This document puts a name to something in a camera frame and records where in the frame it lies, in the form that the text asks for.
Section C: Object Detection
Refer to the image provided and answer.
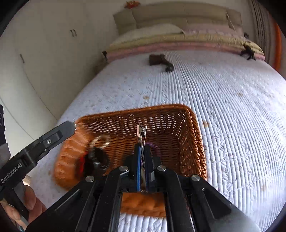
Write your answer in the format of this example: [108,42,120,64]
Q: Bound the black hair claw clip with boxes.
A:
[84,147,110,176]

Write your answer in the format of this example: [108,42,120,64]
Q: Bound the cream spiral hair tie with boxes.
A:
[89,134,112,149]

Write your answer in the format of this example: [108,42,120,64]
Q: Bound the purple spiral hair tie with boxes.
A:
[147,142,162,158]

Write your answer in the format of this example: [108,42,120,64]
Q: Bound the metal alligator hair clip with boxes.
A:
[136,125,147,148]

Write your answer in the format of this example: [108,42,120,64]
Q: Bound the red cord tassel charm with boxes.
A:
[76,154,88,180]

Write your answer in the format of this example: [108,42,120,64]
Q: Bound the person's left hand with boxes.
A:
[1,185,46,230]

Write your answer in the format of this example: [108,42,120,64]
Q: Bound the brown wicker basket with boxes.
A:
[53,103,208,218]

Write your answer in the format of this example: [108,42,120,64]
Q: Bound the white built-in wardrobe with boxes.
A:
[1,1,116,155]

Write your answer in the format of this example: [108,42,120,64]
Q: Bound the lavender quilted bedspread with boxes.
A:
[31,51,285,231]

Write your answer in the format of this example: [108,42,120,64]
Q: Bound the dark wooden hairbrush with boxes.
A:
[149,54,174,72]

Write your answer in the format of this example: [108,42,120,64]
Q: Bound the folded yellow pink quilts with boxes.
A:
[105,33,265,61]

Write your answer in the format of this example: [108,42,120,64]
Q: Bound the small black tripod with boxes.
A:
[240,44,256,60]

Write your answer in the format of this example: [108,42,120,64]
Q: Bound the orange plush toy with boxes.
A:
[124,0,140,9]

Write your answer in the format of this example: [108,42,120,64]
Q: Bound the cream floral pillow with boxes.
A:
[112,24,183,44]

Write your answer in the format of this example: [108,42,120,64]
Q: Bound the pink pillow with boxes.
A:
[183,23,244,36]

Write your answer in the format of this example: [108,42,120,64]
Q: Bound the grey orange curtain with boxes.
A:
[249,1,285,77]

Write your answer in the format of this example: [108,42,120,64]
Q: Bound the beige padded headboard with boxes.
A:
[114,1,242,35]

